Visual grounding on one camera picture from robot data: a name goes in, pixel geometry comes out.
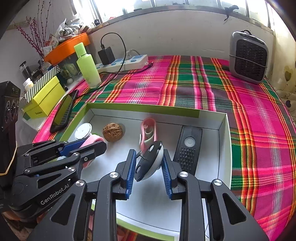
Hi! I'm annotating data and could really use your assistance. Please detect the grey space heater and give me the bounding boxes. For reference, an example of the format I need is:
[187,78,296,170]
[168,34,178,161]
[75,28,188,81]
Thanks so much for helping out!
[229,30,269,84]

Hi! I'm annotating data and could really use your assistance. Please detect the white work gloves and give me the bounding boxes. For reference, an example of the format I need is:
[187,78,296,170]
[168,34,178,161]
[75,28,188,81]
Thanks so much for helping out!
[57,14,84,42]

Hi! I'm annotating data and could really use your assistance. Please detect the green white cardboard box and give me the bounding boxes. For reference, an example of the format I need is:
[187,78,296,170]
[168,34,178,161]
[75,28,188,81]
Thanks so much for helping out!
[59,102,233,240]

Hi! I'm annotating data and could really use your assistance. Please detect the pink oval clip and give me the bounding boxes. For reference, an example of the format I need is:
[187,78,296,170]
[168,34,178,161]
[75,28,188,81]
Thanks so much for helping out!
[139,117,158,151]

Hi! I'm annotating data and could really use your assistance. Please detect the white cream jar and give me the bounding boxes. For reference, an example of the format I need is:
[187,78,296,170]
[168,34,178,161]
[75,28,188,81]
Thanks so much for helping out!
[23,78,35,90]

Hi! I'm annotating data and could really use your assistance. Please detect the red decorative branches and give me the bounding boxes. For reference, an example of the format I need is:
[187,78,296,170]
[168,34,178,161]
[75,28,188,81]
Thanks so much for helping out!
[14,0,52,58]

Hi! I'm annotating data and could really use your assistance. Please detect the black smartphone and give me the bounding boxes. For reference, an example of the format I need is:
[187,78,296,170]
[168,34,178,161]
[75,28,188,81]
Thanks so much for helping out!
[50,90,79,133]

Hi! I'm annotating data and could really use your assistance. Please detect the brown walnut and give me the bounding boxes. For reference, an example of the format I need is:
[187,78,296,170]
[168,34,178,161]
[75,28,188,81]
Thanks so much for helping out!
[102,123,122,142]

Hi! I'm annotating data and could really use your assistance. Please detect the barred window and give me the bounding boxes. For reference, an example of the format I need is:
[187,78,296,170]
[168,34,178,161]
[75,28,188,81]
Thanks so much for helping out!
[72,0,278,26]

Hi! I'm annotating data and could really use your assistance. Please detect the light green bottle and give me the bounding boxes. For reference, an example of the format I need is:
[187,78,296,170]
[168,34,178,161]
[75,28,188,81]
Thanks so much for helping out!
[74,42,102,89]

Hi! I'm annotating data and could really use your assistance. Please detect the black window hook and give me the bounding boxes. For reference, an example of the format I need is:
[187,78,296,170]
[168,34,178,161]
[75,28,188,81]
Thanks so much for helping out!
[224,5,240,22]

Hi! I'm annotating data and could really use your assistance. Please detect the pink clip holder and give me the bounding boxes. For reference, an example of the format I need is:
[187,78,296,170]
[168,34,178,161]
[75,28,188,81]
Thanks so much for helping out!
[80,135,105,168]

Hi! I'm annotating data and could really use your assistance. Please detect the plaid blanket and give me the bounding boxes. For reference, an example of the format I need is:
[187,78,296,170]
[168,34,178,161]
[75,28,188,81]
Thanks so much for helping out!
[32,55,296,241]

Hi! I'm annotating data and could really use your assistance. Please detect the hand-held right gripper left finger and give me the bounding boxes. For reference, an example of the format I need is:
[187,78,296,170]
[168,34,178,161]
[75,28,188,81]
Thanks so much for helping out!
[26,149,137,241]

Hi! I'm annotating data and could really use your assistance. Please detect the black bike light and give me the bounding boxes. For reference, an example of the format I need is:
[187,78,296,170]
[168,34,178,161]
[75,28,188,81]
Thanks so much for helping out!
[173,126,203,176]

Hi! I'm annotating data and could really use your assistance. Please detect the striped gift box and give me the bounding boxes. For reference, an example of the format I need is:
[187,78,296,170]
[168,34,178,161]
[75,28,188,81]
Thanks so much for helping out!
[24,65,60,102]

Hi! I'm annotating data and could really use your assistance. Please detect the green white suction holder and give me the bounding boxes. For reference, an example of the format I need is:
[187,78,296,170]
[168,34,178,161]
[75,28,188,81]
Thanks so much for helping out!
[75,122,93,140]

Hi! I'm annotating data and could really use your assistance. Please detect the black charger adapter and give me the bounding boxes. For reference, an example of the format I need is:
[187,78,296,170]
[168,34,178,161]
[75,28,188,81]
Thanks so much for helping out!
[98,46,115,66]

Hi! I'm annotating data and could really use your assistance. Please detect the dark glass jar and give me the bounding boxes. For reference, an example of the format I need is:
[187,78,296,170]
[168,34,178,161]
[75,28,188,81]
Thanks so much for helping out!
[19,61,31,80]

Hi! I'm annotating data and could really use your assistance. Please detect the glass tank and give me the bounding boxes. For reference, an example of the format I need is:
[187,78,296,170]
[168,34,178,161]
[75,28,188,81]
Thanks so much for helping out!
[57,54,81,81]

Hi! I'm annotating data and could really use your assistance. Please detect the heart print curtain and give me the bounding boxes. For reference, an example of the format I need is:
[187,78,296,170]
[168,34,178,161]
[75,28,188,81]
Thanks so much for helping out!
[264,14,296,121]

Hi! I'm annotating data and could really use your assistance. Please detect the black cable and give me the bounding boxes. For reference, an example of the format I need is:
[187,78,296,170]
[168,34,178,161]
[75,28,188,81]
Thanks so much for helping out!
[79,32,154,98]

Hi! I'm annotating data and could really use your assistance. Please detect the black white round device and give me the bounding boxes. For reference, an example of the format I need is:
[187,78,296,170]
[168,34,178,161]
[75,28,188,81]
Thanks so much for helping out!
[134,141,164,182]

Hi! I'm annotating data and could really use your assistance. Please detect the yellow-green box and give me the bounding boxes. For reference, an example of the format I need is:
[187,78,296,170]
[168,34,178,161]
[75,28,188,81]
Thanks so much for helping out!
[22,76,66,120]

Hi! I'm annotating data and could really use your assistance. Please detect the orange box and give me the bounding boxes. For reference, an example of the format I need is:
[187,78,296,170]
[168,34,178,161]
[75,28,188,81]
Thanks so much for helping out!
[43,32,90,66]

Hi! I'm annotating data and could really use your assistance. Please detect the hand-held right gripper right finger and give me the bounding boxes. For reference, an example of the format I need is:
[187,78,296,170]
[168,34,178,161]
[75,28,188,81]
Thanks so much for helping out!
[162,149,270,241]

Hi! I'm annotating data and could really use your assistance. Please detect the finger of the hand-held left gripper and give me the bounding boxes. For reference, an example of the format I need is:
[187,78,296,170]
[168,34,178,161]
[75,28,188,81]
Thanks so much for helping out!
[16,138,89,167]
[22,141,107,179]

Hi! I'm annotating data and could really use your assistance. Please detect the white power strip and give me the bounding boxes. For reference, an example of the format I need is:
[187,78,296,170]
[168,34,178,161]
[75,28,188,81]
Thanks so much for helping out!
[95,54,149,72]

